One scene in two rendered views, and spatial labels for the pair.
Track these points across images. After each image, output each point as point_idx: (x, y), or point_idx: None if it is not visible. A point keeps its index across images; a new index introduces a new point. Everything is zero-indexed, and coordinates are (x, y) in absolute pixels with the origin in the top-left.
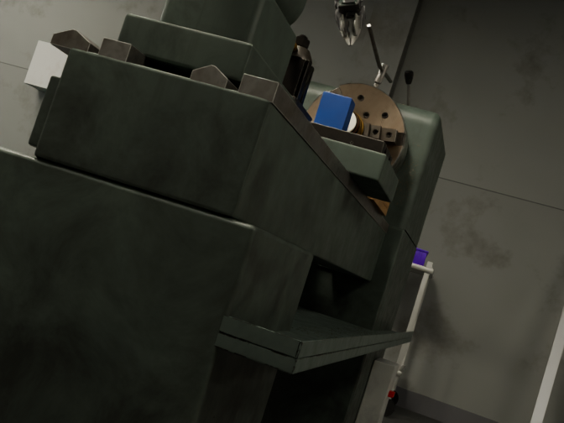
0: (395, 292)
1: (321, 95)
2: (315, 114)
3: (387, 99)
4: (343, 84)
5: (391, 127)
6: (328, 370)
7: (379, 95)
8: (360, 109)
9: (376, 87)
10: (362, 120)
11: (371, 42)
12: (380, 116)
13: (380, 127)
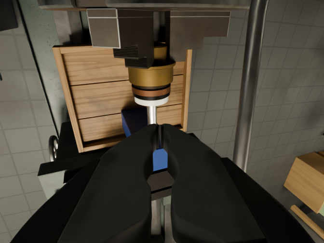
0: None
1: (59, 7)
2: (66, 9)
3: (236, 8)
4: (120, 5)
5: (222, 10)
6: None
7: (221, 8)
8: (168, 9)
9: (219, 5)
10: (174, 65)
11: (233, 159)
12: (209, 9)
13: (201, 48)
